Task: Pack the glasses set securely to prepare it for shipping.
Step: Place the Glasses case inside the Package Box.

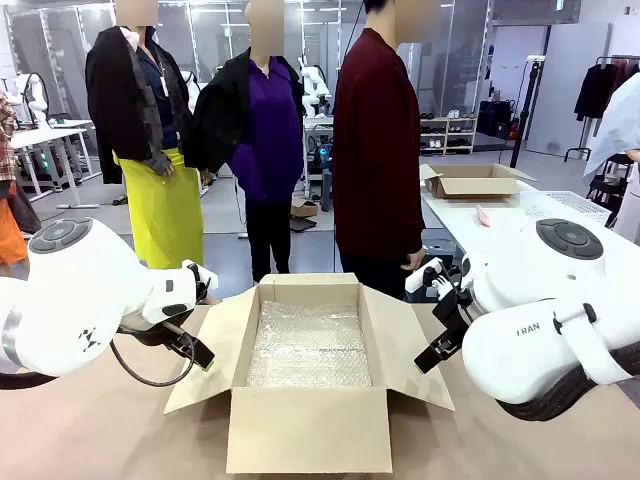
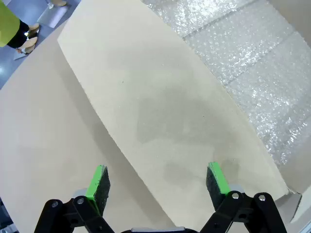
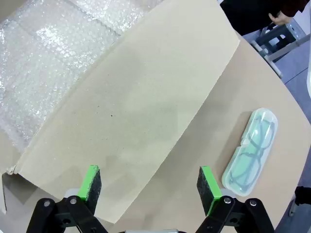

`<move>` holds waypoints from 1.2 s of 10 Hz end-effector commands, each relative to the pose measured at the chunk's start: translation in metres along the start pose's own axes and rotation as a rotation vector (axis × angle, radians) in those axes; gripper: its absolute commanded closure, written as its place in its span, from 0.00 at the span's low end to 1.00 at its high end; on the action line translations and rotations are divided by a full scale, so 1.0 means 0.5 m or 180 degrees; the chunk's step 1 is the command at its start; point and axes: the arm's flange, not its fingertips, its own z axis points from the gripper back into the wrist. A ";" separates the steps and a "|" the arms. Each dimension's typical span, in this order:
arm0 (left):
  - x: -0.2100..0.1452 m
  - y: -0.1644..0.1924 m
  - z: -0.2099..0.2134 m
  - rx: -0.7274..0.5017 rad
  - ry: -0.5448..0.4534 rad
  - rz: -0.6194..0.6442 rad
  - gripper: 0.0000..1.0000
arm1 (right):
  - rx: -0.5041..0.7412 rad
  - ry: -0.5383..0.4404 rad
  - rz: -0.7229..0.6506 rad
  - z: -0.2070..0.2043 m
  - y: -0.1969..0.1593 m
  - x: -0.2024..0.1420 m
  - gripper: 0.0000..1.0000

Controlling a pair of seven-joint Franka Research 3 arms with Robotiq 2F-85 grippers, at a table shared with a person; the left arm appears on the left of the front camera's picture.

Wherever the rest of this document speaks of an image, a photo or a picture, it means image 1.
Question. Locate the white background desk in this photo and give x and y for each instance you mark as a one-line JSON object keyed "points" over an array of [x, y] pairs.
{"points": [[45, 132]]}

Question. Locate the figure in plaid and orange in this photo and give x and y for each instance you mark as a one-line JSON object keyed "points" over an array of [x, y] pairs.
{"points": [[10, 225]]}

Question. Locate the clothes rack with dark garments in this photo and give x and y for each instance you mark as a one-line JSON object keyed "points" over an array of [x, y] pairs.
{"points": [[595, 95]]}

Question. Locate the clear bubble wrap sheet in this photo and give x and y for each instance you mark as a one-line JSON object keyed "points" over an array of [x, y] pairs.
{"points": [[310, 345]]}

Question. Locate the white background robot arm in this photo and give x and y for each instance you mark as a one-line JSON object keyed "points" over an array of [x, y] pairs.
{"points": [[312, 85]]}

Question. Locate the mannequin with purple shirt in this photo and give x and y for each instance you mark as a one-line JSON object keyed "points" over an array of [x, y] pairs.
{"points": [[265, 150]]}

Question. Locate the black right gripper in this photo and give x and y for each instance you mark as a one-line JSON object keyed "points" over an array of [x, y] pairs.
{"points": [[452, 317]]}

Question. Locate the person in maroon sweater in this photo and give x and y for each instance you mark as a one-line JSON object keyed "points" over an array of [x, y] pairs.
{"points": [[375, 150]]}

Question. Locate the mannequin with yellow skirt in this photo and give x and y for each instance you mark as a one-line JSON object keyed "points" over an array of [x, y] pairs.
{"points": [[160, 200]]}

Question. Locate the small pink item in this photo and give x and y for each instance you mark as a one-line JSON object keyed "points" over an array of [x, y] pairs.
{"points": [[484, 216]]}

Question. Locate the black tripod pole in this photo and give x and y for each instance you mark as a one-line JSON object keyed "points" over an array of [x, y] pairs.
{"points": [[525, 115]]}

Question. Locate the large open cardboard box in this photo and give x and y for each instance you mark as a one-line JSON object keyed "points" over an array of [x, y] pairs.
{"points": [[310, 430]]}

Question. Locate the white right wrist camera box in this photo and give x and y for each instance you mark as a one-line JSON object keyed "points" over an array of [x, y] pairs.
{"points": [[422, 277]]}

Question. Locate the small cardboard box on floor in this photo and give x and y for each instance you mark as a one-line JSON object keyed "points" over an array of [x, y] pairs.
{"points": [[305, 207]]}

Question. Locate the white side table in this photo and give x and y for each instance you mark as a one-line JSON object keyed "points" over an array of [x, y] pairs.
{"points": [[500, 235]]}

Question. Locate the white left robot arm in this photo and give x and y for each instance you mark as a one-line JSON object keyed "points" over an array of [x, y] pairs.
{"points": [[75, 300]]}

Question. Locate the small open cardboard box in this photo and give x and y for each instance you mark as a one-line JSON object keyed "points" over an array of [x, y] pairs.
{"points": [[475, 186]]}

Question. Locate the wooden shoe rack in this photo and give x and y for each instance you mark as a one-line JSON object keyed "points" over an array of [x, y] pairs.
{"points": [[450, 135]]}

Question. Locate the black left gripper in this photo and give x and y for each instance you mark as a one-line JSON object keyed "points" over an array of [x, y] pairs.
{"points": [[160, 332]]}

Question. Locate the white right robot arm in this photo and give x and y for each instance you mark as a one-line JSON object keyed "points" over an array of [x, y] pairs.
{"points": [[525, 300]]}

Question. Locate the black bag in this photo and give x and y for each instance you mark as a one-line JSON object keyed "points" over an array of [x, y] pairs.
{"points": [[495, 117]]}

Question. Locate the white background humanoid robot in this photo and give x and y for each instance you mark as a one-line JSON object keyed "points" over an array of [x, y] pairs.
{"points": [[32, 95]]}

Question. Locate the white plastic basket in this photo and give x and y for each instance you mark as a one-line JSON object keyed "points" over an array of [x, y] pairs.
{"points": [[570, 207]]}

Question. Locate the person's left hand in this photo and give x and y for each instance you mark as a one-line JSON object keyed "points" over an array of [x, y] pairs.
{"points": [[416, 260]]}

